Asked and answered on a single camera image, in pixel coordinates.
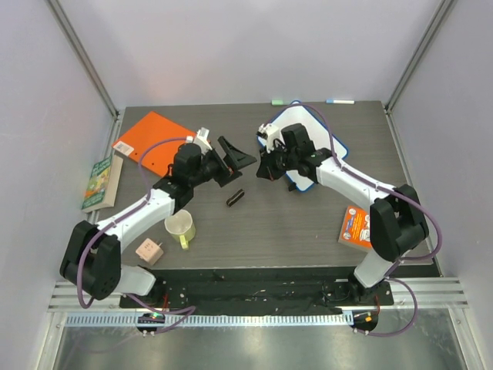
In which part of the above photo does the green cover book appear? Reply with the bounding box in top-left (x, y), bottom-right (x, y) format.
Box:
top-left (82, 155), bottom-right (123, 213)

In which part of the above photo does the pink power adapter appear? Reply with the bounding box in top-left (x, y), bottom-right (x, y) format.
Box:
top-left (136, 238), bottom-right (164, 266)

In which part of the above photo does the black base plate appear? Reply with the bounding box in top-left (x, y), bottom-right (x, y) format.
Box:
top-left (140, 267), bottom-right (394, 316)

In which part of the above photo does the slotted cable duct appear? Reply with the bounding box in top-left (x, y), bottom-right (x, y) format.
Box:
top-left (65, 311), bottom-right (354, 328)

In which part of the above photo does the orange cover book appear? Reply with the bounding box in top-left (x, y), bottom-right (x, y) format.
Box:
top-left (338, 206), bottom-right (372, 252)

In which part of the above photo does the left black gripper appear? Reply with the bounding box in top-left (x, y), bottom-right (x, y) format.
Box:
top-left (189, 137), bottom-right (255, 187)

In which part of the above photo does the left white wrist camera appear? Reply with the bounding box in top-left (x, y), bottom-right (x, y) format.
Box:
top-left (186, 127), bottom-right (212, 154)

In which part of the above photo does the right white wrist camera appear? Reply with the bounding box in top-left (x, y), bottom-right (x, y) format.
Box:
top-left (257, 123), bottom-right (281, 153)

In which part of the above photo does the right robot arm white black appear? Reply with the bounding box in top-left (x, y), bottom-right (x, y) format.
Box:
top-left (257, 123), bottom-right (429, 304)

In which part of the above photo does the orange folder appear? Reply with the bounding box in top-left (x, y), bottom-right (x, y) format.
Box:
top-left (112, 112), bottom-right (196, 177)

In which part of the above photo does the blue white marker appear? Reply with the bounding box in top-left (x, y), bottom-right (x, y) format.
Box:
top-left (326, 99), bottom-right (355, 105)

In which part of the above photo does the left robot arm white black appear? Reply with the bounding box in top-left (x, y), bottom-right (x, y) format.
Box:
top-left (60, 135), bottom-right (256, 308)

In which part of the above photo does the yellow whiteboard eraser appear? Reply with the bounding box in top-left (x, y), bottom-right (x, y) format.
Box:
top-left (226, 189), bottom-right (245, 207)

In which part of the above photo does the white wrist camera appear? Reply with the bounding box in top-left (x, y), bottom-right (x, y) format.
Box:
top-left (257, 123), bottom-right (281, 153)
top-left (186, 127), bottom-right (212, 154)

